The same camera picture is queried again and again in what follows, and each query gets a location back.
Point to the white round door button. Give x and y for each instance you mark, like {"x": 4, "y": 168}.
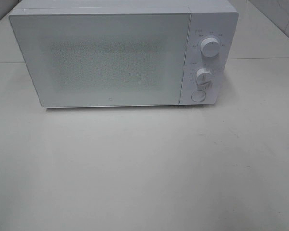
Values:
{"x": 198, "y": 96}

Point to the white timer knob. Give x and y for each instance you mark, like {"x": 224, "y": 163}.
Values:
{"x": 203, "y": 76}

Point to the white microwave door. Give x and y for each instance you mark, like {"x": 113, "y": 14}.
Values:
{"x": 104, "y": 60}

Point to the white upper control knob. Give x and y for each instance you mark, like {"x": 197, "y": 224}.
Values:
{"x": 210, "y": 46}

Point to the white microwave oven body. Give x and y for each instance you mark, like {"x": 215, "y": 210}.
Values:
{"x": 207, "y": 18}

